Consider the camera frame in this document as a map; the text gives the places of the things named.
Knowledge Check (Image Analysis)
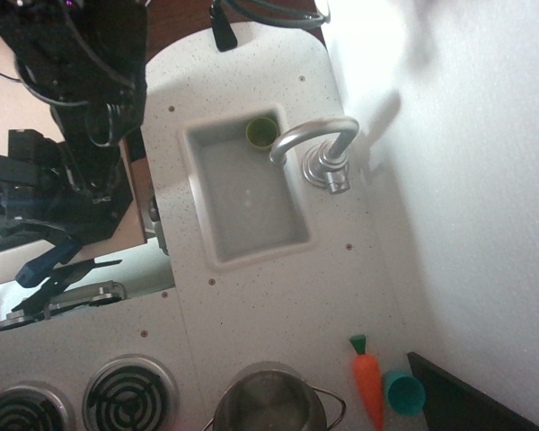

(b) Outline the silver curved faucet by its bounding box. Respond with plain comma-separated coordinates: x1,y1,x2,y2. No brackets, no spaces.
269,116,359,195

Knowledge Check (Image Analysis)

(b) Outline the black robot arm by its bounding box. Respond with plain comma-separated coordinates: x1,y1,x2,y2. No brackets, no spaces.
0,1,148,147

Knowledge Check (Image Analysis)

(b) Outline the grey rectangular sink basin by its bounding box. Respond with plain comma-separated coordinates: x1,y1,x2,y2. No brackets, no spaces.
179,103,317,270

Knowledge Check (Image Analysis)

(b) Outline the green plastic cup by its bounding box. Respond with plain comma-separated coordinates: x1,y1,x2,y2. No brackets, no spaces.
245,117,279,151

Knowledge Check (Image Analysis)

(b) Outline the orange toy carrot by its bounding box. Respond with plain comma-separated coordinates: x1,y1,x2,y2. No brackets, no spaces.
349,334,384,431

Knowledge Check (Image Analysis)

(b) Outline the black clamp top edge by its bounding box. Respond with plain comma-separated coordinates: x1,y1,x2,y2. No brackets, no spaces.
209,0,238,52

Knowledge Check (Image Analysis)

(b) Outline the stainless steel pot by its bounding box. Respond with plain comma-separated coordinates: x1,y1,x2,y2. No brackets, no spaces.
203,369,347,431

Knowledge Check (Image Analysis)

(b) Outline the middle black coil burner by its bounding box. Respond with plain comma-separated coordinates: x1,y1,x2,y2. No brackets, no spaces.
82,355,180,430

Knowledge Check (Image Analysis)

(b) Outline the black coil burner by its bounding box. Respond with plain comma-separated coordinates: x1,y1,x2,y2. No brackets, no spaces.
82,355,180,430
0,382,76,431

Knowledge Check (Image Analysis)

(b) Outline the teal plastic cup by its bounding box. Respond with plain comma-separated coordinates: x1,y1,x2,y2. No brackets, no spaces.
382,370,426,417

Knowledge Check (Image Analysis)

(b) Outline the black box corner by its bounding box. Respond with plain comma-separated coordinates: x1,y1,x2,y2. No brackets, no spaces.
407,352,539,431

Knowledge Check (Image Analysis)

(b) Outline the left black coil burner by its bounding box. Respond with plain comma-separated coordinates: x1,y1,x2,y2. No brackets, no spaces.
0,382,76,431

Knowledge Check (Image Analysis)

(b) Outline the dark green cable loop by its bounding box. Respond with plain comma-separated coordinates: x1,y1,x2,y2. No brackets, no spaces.
223,0,332,31

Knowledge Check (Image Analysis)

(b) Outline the blue handled clamp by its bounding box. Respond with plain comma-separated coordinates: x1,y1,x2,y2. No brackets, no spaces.
11,239,121,315

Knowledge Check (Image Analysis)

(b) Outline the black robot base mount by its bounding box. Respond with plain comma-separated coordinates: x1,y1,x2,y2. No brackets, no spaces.
0,129,133,252

